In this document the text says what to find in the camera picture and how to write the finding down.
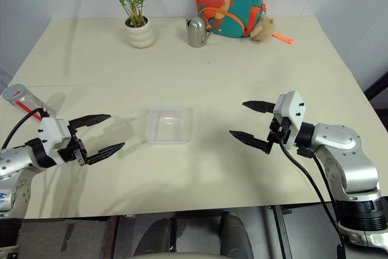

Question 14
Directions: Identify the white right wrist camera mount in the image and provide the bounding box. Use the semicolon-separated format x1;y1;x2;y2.
272;90;307;151

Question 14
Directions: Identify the clear plastic square container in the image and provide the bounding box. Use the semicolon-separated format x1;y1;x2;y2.
145;106;194;145

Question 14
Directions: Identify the small brown teddy bear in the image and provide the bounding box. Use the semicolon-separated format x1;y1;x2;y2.
249;16;276;43

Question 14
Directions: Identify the silver metal watering can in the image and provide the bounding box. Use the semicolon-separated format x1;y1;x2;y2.
185;15;215;49

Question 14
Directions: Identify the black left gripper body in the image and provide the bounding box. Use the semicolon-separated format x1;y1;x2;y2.
56;124;91;167

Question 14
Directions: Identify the orange fabric tag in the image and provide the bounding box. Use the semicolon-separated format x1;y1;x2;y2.
271;32;295;45

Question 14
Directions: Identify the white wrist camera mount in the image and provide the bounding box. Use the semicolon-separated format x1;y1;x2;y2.
272;90;307;151
38;117;73;167

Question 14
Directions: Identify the clear bottle with red label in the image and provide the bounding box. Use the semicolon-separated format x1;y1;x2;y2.
2;83;58;121

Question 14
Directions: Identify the long black right arm cable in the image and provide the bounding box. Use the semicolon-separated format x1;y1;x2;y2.
279;137;347;259

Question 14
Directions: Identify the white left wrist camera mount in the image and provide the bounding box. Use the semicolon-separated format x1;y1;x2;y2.
38;117;73;167

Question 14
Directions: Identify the black metal table frame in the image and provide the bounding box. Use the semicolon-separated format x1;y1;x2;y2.
261;204;294;259

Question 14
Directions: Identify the white ribbed plant pot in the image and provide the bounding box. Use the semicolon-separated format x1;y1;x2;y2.
124;16;156;49

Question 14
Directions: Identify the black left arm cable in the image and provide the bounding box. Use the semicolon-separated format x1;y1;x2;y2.
0;107;51;150

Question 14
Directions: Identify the teal dinosaur backpack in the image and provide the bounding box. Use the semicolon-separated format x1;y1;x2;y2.
195;0;269;39

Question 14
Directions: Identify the short black right arm cable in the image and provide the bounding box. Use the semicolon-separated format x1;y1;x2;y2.
298;146;340;225

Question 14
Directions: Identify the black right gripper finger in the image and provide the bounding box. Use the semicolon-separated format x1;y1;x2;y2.
229;130;270;153
242;100;276;115

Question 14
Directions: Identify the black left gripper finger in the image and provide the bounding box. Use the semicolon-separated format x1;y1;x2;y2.
69;113;112;134
87;142;126;166

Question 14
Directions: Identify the dark furniture edge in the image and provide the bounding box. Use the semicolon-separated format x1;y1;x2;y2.
363;70;388;102

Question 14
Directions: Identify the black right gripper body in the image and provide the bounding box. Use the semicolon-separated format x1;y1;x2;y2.
266;116;292;155

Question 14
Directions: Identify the dark rounded shape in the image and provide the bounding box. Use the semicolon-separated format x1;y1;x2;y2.
133;217;177;257
219;210;255;259

